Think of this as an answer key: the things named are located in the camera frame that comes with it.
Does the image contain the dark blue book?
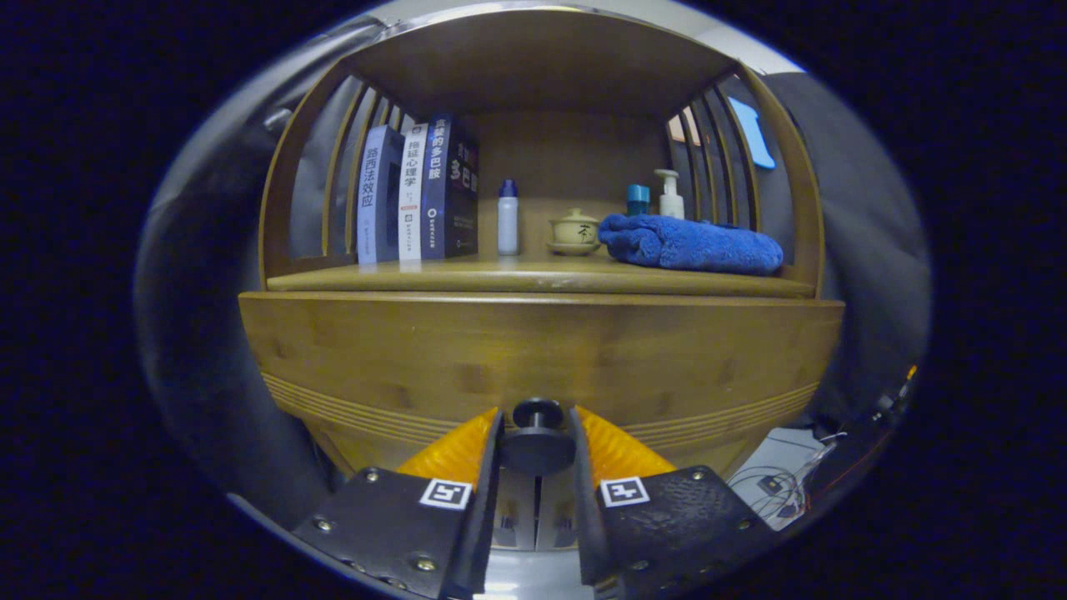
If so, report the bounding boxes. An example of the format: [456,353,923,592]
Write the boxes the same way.
[419,114,480,260]

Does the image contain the black round drawer knob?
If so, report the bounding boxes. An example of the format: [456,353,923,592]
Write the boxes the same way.
[498,397,578,478]

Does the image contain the white book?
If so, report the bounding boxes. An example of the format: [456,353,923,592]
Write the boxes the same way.
[398,122,429,263]

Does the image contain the light blue book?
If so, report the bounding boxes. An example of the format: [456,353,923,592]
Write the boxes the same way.
[356,125,407,266]

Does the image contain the tangle of thin cables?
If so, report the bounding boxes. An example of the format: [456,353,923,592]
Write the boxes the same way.
[729,429,843,522]

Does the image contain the blue folded towel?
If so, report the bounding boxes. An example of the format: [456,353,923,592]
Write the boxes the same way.
[598,213,785,277]

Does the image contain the wooden cabinet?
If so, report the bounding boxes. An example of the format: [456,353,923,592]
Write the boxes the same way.
[238,7,847,555]

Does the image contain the white bottle blue cap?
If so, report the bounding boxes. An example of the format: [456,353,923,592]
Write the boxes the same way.
[498,178,520,256]

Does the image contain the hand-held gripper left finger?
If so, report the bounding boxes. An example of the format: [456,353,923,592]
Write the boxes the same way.
[290,407,506,600]

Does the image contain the dark equipment with orange part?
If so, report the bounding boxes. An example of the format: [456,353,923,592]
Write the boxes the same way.
[800,362,922,501]

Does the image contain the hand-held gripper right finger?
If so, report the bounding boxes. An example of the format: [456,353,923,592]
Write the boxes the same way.
[569,405,783,599]

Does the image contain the wooden countertop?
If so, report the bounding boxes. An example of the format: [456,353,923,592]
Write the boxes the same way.
[265,250,816,299]

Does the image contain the white pump bottle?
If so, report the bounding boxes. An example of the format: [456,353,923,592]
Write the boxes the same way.
[654,169,686,221]

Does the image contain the beige lidded teacup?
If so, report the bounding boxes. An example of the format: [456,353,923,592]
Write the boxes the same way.
[547,207,602,257]

